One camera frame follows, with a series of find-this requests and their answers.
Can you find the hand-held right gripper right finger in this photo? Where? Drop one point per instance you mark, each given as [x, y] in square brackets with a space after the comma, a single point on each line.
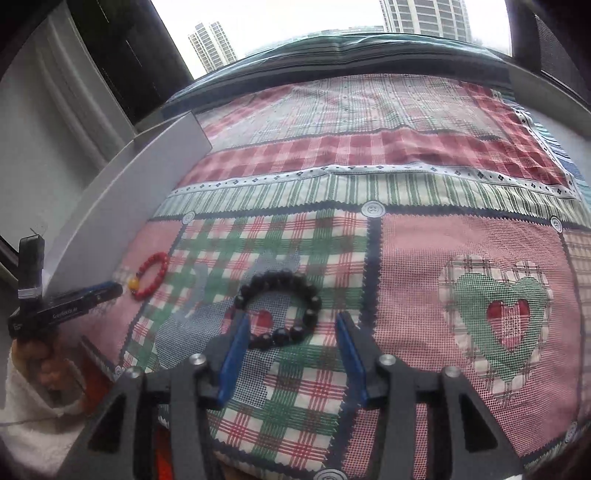
[353, 360]

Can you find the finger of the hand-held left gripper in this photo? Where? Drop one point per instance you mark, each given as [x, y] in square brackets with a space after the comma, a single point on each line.
[111, 293]
[99, 287]

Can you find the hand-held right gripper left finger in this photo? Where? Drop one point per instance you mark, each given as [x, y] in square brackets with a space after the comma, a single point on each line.
[233, 355]

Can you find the white cardboard box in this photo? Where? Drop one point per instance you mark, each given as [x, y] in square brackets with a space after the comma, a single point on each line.
[115, 198]

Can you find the person's left forearm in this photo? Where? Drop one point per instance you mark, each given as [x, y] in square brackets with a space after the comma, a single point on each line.
[18, 401]

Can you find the person's left hand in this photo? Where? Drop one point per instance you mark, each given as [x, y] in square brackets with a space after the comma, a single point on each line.
[46, 369]

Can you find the patchwork checked blanket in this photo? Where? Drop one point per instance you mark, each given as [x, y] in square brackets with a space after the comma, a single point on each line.
[415, 277]

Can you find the white curtain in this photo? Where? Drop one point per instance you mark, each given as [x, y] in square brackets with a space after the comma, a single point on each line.
[78, 87]

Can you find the slim pale tower building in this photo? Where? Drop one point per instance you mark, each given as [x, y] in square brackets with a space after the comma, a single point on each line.
[212, 46]

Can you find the tall grey building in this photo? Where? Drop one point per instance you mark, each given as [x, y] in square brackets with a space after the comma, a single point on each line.
[425, 16]

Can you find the dark window frame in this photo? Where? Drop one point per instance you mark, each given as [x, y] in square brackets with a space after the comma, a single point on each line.
[549, 41]
[134, 60]

